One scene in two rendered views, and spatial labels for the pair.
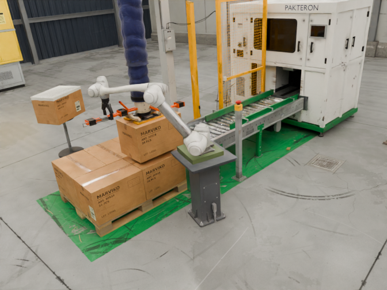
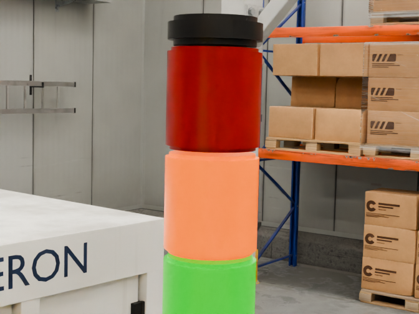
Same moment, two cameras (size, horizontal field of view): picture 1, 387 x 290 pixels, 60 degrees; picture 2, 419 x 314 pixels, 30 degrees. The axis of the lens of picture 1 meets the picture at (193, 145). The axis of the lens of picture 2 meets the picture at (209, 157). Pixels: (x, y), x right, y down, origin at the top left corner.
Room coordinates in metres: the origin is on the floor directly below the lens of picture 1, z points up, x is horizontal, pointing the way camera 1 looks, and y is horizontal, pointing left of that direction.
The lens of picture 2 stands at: (4.90, -0.07, 2.30)
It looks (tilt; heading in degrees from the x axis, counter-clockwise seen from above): 5 degrees down; 261
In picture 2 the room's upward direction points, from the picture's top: 1 degrees clockwise
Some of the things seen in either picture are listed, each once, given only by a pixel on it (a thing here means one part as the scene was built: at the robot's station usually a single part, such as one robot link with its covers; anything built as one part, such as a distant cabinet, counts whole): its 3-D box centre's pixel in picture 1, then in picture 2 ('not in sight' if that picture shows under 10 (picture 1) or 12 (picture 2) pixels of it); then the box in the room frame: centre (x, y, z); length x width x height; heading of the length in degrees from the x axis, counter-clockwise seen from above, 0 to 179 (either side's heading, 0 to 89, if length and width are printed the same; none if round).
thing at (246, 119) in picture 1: (269, 110); not in sight; (4.49, -1.12, 0.60); 1.60 x 0.10 x 0.09; 131
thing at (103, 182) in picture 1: (120, 170); not in sight; (3.49, 0.89, 0.34); 1.20 x 1.00 x 0.40; 131
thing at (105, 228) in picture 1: (124, 189); not in sight; (3.49, 0.89, 0.07); 1.20 x 1.00 x 0.14; 131
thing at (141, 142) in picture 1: (150, 132); not in sight; (3.47, 0.47, 0.82); 0.60 x 0.40 x 0.40; 130
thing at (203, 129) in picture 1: (201, 135); not in sight; (2.95, -0.09, 0.97); 0.18 x 0.16 x 0.22; 165
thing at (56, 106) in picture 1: (59, 104); not in sight; (4.80, 1.95, 0.82); 0.60 x 0.40 x 0.40; 158
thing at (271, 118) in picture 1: (257, 125); not in sight; (4.22, -0.89, 0.50); 2.31 x 0.05 x 0.19; 131
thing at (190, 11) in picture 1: (194, 77); not in sight; (4.90, -0.08, 1.05); 0.87 x 0.10 x 2.10; 3
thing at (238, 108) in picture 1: (238, 142); not in sight; (3.70, -0.56, 0.50); 0.07 x 0.07 x 1.00; 41
